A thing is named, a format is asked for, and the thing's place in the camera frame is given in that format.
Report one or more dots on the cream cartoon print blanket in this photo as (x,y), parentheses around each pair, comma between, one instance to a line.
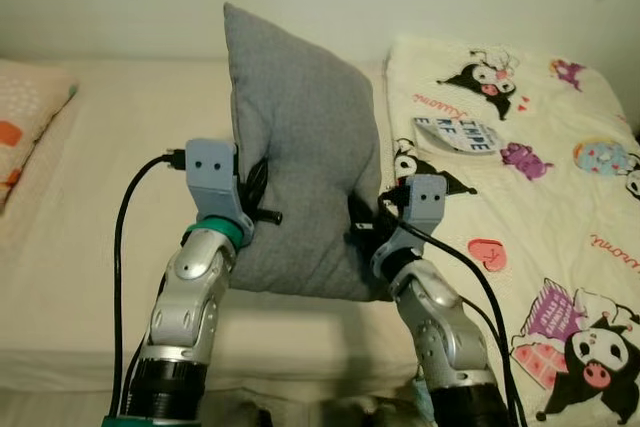
(540,217)

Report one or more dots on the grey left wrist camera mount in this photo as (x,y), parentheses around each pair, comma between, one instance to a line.
(212,172)

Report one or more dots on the white sheeted bed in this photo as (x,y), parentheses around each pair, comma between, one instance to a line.
(130,117)

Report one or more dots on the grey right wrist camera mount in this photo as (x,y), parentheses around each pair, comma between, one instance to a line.
(425,202)

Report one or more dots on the pink patterned pillow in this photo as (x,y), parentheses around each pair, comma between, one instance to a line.
(25,112)

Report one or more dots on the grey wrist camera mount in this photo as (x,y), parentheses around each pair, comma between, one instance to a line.
(212,172)
(425,202)

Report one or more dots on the grey fabric pillow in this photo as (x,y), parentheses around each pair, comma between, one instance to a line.
(300,137)

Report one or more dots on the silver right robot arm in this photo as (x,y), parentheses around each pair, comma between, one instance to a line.
(445,332)

